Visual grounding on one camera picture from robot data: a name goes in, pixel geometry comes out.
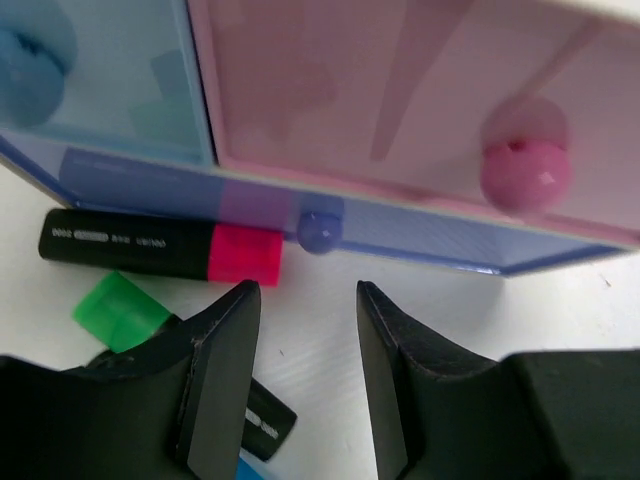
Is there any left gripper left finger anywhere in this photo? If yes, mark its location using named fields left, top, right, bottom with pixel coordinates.
left=1, top=281, right=261, bottom=479

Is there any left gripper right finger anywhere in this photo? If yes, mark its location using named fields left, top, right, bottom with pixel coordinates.
left=356, top=281, right=639, bottom=479

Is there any blue cap black marker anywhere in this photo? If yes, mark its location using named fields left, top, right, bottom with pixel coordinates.
left=235, top=379, right=298, bottom=480

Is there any pink cap black marker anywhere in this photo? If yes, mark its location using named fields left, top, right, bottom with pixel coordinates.
left=38, top=209, right=284, bottom=287

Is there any pink drawer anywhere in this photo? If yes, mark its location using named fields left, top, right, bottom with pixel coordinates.
left=188, top=1, right=639, bottom=249

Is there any light blue drawer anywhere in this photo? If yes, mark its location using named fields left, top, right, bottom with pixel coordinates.
left=1, top=1, right=213, bottom=169

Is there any white drawer organizer cabinet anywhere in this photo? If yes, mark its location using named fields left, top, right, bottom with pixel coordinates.
left=549, top=0, right=640, bottom=26

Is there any green cap black marker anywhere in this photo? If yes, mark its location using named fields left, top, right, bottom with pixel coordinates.
left=72, top=271, right=176, bottom=353

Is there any purple blue lower drawer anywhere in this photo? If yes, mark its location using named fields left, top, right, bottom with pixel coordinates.
left=1, top=130, right=627, bottom=276

